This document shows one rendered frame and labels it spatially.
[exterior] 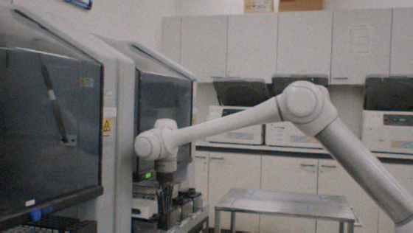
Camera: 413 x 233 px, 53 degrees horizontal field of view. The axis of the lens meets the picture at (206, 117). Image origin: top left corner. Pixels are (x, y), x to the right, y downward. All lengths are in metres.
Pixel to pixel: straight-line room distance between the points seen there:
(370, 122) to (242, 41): 1.46
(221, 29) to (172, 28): 0.54
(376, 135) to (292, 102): 2.58
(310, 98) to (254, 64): 2.94
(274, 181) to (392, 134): 1.09
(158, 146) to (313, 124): 0.53
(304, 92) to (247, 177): 2.72
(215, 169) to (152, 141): 2.62
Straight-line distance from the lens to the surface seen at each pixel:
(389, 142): 3.86
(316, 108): 1.31
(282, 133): 3.87
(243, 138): 3.94
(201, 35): 4.41
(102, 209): 1.50
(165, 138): 1.48
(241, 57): 4.26
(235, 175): 4.00
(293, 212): 1.88
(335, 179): 3.87
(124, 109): 1.57
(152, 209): 1.74
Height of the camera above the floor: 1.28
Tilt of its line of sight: 2 degrees down
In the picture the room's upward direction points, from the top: 2 degrees clockwise
